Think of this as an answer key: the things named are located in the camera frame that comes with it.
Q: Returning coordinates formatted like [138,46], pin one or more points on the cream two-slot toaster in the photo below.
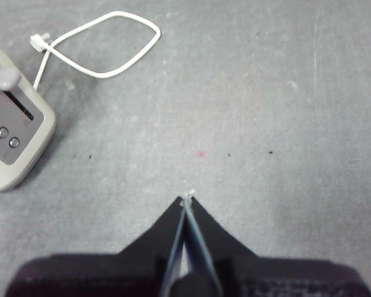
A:
[6,173]

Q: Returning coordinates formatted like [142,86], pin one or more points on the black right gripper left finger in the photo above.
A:
[111,275]

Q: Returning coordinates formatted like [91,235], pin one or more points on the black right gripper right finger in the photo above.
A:
[266,278]

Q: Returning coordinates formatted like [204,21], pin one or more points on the grey toaster lever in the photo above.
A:
[4,79]

